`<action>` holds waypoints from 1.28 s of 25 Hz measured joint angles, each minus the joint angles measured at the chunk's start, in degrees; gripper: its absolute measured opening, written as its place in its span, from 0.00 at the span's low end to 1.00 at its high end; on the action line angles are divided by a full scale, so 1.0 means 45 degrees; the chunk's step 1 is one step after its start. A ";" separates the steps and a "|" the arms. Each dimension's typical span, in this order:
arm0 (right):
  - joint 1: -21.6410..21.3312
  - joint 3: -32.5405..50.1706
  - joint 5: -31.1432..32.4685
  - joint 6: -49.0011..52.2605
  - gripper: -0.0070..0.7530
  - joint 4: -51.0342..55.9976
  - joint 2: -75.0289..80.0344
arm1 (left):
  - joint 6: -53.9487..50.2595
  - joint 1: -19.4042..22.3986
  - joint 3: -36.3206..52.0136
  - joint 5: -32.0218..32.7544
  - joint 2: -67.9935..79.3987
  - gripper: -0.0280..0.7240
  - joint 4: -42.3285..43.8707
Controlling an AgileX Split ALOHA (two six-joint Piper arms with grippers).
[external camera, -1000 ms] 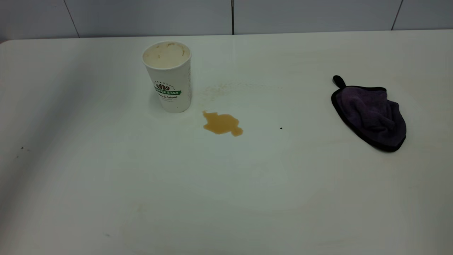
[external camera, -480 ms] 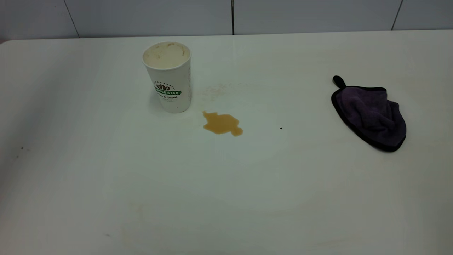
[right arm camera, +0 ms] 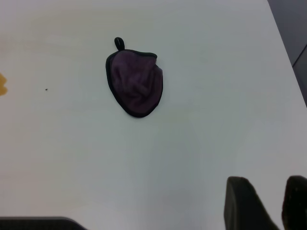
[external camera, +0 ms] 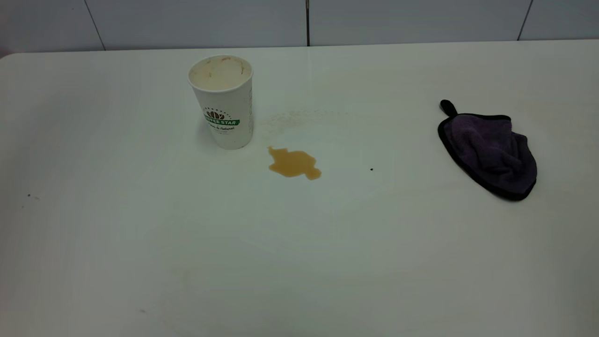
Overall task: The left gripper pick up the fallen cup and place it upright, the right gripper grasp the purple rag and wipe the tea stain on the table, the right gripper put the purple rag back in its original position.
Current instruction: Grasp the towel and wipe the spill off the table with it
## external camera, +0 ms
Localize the white paper coffee cup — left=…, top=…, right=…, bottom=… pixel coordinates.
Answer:
left=188, top=54, right=255, bottom=150

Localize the brown coffee spill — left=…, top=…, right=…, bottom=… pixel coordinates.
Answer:
left=268, top=146, right=322, bottom=181

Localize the purple cloth with black trim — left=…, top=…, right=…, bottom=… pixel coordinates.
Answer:
left=438, top=99, right=538, bottom=202

